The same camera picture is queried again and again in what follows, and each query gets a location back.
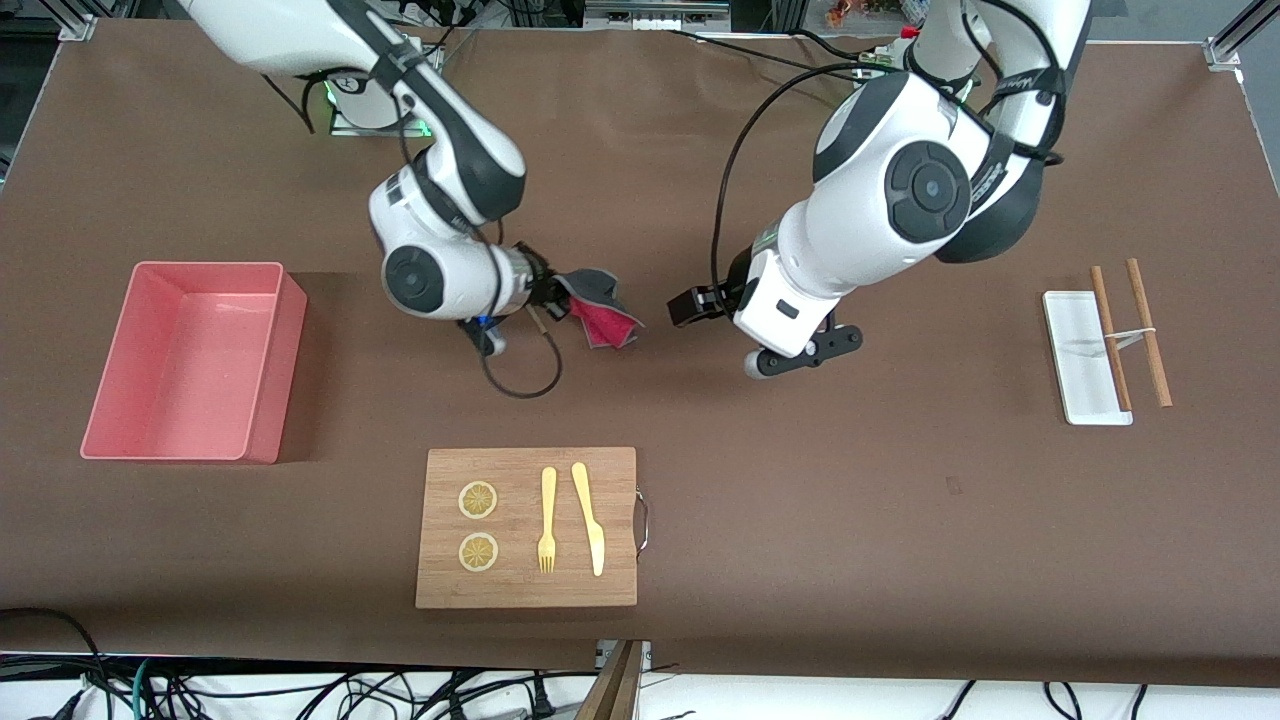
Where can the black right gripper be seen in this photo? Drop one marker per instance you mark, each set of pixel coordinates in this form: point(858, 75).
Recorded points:
point(541, 280)

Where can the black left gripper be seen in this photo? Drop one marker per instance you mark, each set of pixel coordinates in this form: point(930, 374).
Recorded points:
point(722, 294)

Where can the grey cloth with red underside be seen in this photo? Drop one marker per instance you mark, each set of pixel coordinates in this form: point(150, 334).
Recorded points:
point(600, 325)

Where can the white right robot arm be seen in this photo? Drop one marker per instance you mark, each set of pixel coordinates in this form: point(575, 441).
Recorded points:
point(455, 275)

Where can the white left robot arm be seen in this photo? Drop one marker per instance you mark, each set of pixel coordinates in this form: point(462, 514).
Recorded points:
point(870, 220)

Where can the yellow plastic fork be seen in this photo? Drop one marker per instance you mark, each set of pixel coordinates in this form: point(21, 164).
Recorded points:
point(548, 500)

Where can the yellow lemon slice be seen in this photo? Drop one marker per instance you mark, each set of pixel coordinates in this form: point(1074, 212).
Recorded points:
point(478, 500)
point(478, 553)

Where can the yellow plastic knife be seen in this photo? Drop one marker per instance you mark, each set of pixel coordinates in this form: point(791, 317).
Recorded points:
point(590, 520)

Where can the white rectangular tray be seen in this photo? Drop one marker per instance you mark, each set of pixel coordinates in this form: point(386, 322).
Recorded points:
point(1075, 350)

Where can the grey metal device box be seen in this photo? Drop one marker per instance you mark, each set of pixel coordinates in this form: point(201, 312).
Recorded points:
point(655, 15)

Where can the white chopstick connector band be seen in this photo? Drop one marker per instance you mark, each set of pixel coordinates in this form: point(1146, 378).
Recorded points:
point(1128, 338)

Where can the orange plastic item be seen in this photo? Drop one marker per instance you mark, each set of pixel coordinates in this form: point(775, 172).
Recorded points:
point(845, 10)

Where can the pink plastic bin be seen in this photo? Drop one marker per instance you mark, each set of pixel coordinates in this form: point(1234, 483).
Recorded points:
point(180, 360)

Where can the silver metal edge bracket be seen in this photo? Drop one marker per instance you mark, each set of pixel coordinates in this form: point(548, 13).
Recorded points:
point(646, 655)

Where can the aluminium corner bracket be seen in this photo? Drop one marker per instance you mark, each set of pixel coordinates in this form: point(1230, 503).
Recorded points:
point(78, 28)
point(1225, 52)

